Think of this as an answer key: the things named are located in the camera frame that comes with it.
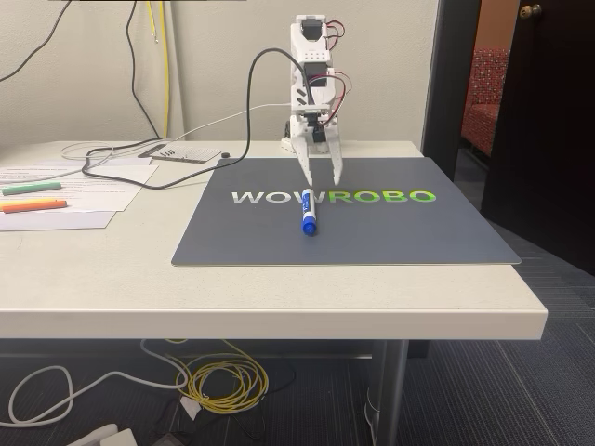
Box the blue dry-erase marker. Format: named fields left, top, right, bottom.
left=299, top=187, right=320, bottom=238

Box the orange marker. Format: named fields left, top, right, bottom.
left=0, top=201, right=69, bottom=216

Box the green marker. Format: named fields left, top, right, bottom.
left=1, top=181, right=63, bottom=197

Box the yellow marker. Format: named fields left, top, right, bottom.
left=0, top=198, right=60, bottom=207

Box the dark grey WOWROBO mat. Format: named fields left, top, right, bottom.
left=170, top=156, right=522, bottom=269

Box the red patterned chair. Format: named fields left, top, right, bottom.
left=460, top=46, right=511, bottom=159

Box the large printed paper sheet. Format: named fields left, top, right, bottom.
left=0, top=160, right=161, bottom=214

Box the dark wooden door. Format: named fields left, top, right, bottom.
left=480, top=0, right=595, bottom=279

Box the plain white paper sheet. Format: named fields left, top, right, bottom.
left=0, top=210, right=118, bottom=232

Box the grey metal table leg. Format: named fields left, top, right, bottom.
left=364, top=340, right=411, bottom=446

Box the white power adapter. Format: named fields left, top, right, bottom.
left=68, top=422, right=137, bottom=446

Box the black camera cable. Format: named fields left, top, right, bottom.
left=81, top=47, right=309, bottom=190

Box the white cable on table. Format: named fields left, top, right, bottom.
left=0, top=102, right=294, bottom=184

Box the dark door frame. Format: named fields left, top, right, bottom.
left=419, top=0, right=483, bottom=183

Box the long yellow wall cable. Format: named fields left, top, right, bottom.
left=158, top=0, right=172, bottom=140

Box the short yellow wall cable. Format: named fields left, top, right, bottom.
left=146, top=0, right=161, bottom=46

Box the black wall cable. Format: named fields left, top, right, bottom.
left=126, top=0, right=165, bottom=140

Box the coiled yellow cable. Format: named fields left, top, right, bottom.
left=165, top=337, right=271, bottom=414

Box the grey wall cable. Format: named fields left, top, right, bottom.
left=0, top=0, right=76, bottom=84

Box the white floor cable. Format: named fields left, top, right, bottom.
left=7, top=338, right=192, bottom=426

